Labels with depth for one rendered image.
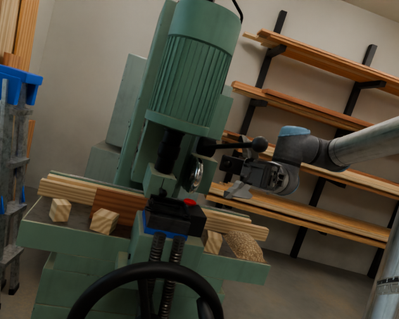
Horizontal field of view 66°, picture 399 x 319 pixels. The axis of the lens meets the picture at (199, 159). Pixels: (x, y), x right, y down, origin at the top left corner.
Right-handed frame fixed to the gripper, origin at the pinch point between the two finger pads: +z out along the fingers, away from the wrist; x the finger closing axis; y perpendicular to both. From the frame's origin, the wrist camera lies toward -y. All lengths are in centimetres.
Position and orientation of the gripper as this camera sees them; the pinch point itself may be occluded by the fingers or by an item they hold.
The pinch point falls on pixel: (229, 165)
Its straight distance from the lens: 72.8
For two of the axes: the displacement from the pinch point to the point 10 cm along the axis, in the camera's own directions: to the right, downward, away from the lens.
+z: -5.4, -1.6, -8.2
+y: 8.0, 2.1, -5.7
